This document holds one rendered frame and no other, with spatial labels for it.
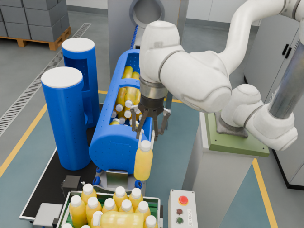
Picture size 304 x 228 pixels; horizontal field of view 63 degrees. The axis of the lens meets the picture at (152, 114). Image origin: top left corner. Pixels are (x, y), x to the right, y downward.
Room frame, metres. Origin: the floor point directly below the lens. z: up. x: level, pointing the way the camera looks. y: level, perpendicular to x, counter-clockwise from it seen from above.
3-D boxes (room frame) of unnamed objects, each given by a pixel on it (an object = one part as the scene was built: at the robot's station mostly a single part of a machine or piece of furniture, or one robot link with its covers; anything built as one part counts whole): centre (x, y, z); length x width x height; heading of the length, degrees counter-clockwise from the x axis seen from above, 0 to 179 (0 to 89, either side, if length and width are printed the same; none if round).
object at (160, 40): (0.63, -0.01, 1.69); 0.13 x 0.11 x 0.16; 38
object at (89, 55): (2.04, 0.71, 0.59); 0.28 x 0.28 x 0.88
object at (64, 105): (1.49, 0.66, 0.59); 0.28 x 0.28 x 0.88
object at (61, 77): (1.49, 0.66, 1.03); 0.28 x 0.28 x 0.01
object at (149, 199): (0.63, 0.13, 0.96); 0.40 x 0.01 x 0.03; 91
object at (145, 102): (0.63, 0.01, 1.51); 0.08 x 0.07 x 0.09; 91
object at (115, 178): (0.71, 0.13, 0.99); 0.10 x 0.02 x 0.12; 91
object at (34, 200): (1.62, 0.63, 0.08); 1.50 x 0.52 x 0.15; 179
